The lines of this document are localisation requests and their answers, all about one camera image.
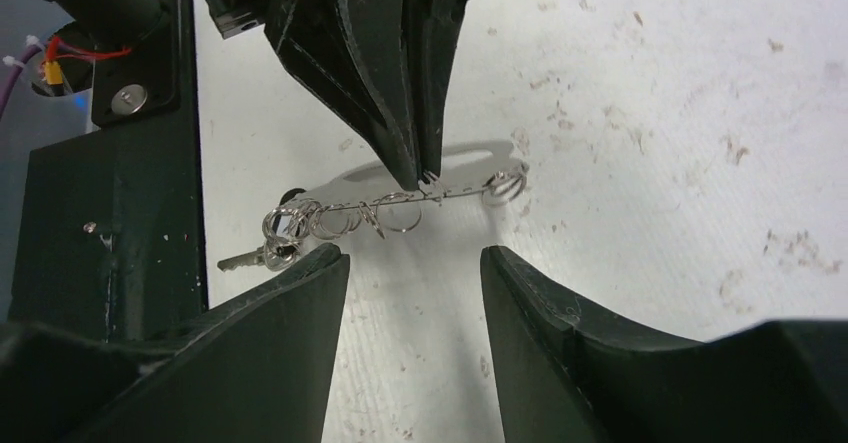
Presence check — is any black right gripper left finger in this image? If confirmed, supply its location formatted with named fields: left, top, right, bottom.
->
left=1, top=244, right=350, bottom=442

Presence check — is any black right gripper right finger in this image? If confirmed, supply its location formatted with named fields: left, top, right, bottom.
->
left=480, top=246, right=847, bottom=442

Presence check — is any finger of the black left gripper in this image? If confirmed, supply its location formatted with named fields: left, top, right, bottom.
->
left=404, top=0, right=469, bottom=177
left=265, top=0, right=424, bottom=190

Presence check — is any silver carabiner keyring with rings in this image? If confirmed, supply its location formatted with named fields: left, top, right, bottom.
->
left=262, top=140, right=530, bottom=257

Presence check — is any black key tag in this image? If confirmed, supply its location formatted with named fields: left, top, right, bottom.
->
left=278, top=188, right=306, bottom=206

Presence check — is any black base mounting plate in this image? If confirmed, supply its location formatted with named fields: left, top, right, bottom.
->
left=8, top=0, right=208, bottom=341

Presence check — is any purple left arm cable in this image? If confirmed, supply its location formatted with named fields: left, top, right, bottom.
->
left=0, top=34, right=44, bottom=123

